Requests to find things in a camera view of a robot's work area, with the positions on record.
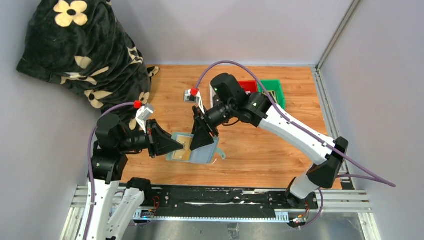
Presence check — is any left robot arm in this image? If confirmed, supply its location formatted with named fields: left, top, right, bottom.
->
left=76, top=113, right=184, bottom=240

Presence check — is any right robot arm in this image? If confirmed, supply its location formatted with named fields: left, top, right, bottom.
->
left=184, top=73, right=349, bottom=208

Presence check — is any white plastic bin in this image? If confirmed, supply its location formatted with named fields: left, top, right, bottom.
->
left=209, top=85, right=221, bottom=108

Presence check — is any red plastic bin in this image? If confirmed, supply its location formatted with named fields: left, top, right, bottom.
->
left=238, top=80, right=258, bottom=94

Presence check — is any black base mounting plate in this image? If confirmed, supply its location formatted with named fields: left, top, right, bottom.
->
left=140, top=185, right=319, bottom=220

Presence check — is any green plastic bin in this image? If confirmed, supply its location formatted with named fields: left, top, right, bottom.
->
left=260, top=79, right=286, bottom=110

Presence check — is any black floral blanket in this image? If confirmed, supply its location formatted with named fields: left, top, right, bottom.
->
left=16, top=0, right=159, bottom=130

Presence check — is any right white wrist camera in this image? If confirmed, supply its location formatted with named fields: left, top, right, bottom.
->
left=183, top=88, right=205, bottom=113

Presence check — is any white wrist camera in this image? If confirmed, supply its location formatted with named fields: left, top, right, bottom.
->
left=134, top=100, right=155, bottom=131
left=183, top=88, right=205, bottom=113

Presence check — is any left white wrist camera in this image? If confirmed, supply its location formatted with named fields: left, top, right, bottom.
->
left=134, top=100, right=155, bottom=131

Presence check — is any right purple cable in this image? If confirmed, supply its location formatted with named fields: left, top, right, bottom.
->
left=194, top=60, right=397, bottom=230

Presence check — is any purple cable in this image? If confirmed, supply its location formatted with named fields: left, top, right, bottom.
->
left=194, top=60, right=397, bottom=230
left=81, top=100, right=143, bottom=240

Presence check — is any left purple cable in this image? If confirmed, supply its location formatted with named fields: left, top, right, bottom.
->
left=81, top=100, right=143, bottom=240

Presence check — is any aluminium frame rail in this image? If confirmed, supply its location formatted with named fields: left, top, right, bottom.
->
left=61, top=183, right=381, bottom=240

